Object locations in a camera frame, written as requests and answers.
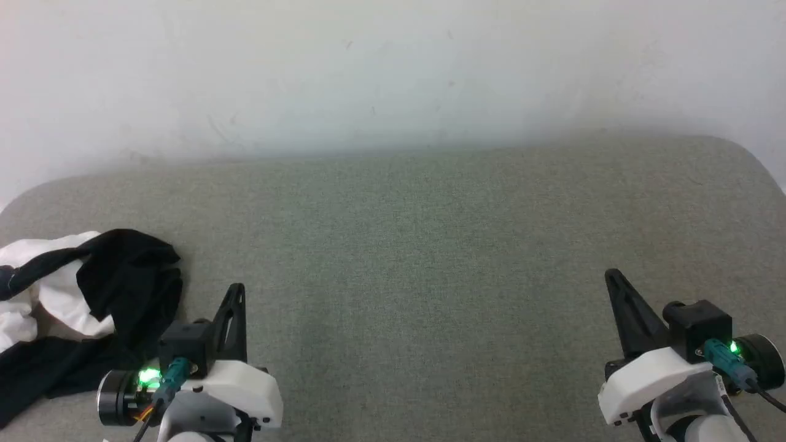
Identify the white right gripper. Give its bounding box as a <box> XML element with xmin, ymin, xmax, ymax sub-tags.
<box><xmin>597</xmin><ymin>268</ymin><xmax>717</xmax><ymax>426</ymax></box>

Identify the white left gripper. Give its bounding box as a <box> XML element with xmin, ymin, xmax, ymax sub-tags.
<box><xmin>177</xmin><ymin>283</ymin><xmax>284</xmax><ymax>429</ymax></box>

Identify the white shirt with black sleeves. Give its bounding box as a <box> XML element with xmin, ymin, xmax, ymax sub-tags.
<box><xmin>0</xmin><ymin>229</ymin><xmax>184</xmax><ymax>428</ymax></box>

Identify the grey fabric sofa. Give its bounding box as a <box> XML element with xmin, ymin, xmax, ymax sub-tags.
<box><xmin>0</xmin><ymin>134</ymin><xmax>786</xmax><ymax>442</ymax></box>

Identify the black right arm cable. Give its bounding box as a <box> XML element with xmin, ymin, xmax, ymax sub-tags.
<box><xmin>702</xmin><ymin>338</ymin><xmax>786</xmax><ymax>413</ymax></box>

